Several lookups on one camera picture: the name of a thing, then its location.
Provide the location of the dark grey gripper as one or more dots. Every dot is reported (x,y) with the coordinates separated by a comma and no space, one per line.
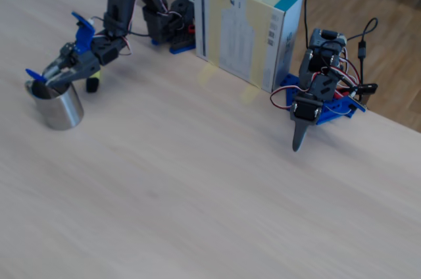
(79,69)
(306,110)

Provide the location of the clear ballpoint pen blue cap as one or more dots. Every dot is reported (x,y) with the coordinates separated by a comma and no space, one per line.
(36,75)

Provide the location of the silver metal cup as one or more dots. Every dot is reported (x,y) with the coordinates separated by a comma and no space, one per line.
(62,111)

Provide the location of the yellow highlighter black cap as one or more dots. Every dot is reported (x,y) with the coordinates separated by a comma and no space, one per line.
(92,85)

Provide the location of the black plug connector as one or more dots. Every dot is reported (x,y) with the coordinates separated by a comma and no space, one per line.
(366,88)

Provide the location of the yellow masking tape strip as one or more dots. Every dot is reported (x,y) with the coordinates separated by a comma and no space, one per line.
(218,29)
(255,62)

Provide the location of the white and teal cardboard box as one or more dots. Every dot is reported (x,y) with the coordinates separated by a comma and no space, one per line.
(237,45)

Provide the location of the small red connector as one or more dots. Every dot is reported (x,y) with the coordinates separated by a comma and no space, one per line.
(191,28)

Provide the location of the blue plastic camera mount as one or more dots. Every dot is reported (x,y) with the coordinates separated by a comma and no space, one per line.
(84,37)

